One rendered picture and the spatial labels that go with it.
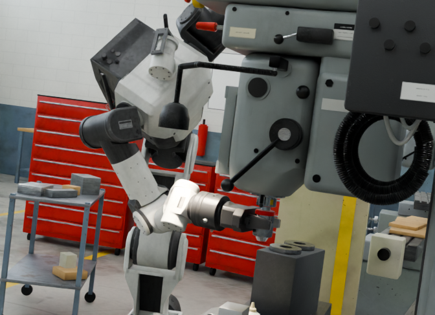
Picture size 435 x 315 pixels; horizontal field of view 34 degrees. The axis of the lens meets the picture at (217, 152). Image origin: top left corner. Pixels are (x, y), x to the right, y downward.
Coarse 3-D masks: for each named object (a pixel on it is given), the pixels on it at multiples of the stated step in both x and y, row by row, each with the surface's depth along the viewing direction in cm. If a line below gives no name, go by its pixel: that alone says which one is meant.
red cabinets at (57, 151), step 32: (64, 128) 693; (32, 160) 701; (64, 160) 694; (96, 160) 686; (224, 192) 645; (64, 224) 695; (128, 224) 694; (192, 224) 660; (192, 256) 661; (224, 256) 645
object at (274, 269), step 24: (288, 240) 210; (264, 264) 195; (288, 264) 191; (312, 264) 201; (264, 288) 195; (288, 288) 191; (312, 288) 204; (264, 312) 195; (288, 312) 191; (312, 312) 207
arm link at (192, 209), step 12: (180, 192) 177; (192, 192) 177; (204, 192) 175; (168, 204) 177; (180, 204) 175; (192, 204) 173; (168, 216) 175; (180, 216) 175; (192, 216) 173; (180, 228) 176
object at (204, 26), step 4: (196, 24) 183; (200, 24) 182; (204, 24) 182; (208, 24) 181; (212, 24) 181; (216, 24) 181; (200, 28) 182; (204, 28) 182; (208, 28) 181; (212, 28) 181; (216, 28) 181; (220, 28) 181
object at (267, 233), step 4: (260, 216) 166; (264, 216) 166; (268, 216) 166; (272, 216) 167; (272, 220) 167; (272, 224) 167; (272, 228) 167; (252, 232) 168; (256, 232) 167; (260, 232) 166; (264, 232) 166; (268, 232) 166; (272, 232) 168; (260, 236) 166; (264, 236) 166; (268, 236) 167
